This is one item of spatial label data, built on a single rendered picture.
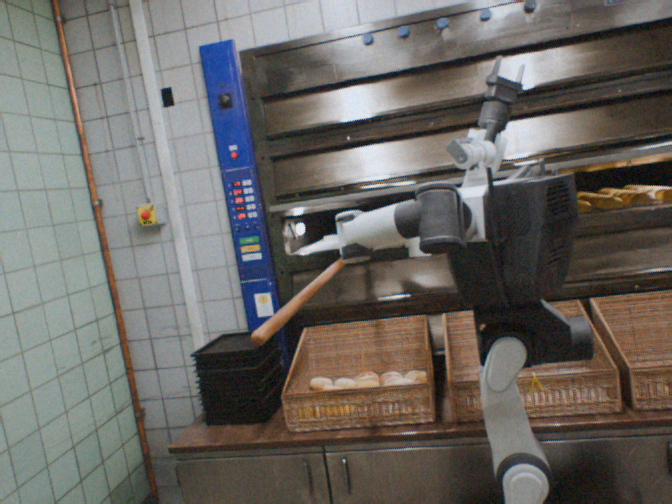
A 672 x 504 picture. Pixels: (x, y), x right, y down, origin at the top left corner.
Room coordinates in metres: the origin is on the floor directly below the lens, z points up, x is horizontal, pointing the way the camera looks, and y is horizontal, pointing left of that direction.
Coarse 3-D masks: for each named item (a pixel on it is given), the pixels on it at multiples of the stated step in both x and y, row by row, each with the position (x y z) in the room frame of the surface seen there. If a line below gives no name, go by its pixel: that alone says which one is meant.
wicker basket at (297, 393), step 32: (384, 320) 2.32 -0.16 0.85; (416, 320) 2.29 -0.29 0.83; (320, 352) 2.35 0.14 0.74; (352, 352) 2.32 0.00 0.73; (384, 352) 2.29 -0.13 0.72; (416, 352) 2.26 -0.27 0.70; (288, 384) 2.01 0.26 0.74; (416, 384) 1.84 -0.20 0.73; (288, 416) 1.95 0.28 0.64; (320, 416) 1.91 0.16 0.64; (352, 416) 1.89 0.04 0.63; (384, 416) 1.87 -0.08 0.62; (416, 416) 1.85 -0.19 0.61
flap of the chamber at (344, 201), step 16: (576, 160) 2.04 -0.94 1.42; (592, 160) 2.02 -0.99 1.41; (608, 160) 2.01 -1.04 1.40; (624, 160) 2.03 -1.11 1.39; (640, 160) 2.07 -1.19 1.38; (656, 160) 2.11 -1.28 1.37; (496, 176) 2.09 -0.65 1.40; (368, 192) 2.20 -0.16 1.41; (384, 192) 2.18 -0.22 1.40; (400, 192) 2.17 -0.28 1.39; (272, 208) 2.28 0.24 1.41; (288, 208) 2.27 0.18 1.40; (304, 208) 2.29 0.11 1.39; (320, 208) 2.35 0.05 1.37; (336, 208) 2.41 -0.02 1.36
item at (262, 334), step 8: (336, 264) 1.77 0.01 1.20; (344, 264) 1.85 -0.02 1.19; (328, 272) 1.64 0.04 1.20; (336, 272) 1.72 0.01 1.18; (320, 280) 1.53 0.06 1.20; (328, 280) 1.60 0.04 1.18; (312, 288) 1.43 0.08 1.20; (320, 288) 1.50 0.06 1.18; (296, 296) 1.33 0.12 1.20; (304, 296) 1.34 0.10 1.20; (312, 296) 1.42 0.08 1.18; (288, 304) 1.25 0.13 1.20; (296, 304) 1.27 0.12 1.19; (280, 312) 1.18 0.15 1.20; (288, 312) 1.20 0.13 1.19; (272, 320) 1.12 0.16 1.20; (280, 320) 1.14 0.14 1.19; (264, 328) 1.06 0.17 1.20; (272, 328) 1.08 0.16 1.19; (256, 336) 1.03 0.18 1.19; (264, 336) 1.04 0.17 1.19; (256, 344) 1.03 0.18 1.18
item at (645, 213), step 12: (588, 216) 2.19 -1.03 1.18; (600, 216) 2.16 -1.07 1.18; (612, 216) 2.15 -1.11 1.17; (624, 216) 2.14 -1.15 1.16; (636, 216) 2.13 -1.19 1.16; (648, 216) 2.12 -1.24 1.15; (660, 216) 2.11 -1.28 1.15; (576, 228) 2.18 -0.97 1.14; (312, 252) 2.44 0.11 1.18; (324, 252) 2.39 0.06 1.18; (336, 252) 2.38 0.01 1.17; (384, 252) 2.34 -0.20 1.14; (288, 264) 2.43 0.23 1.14
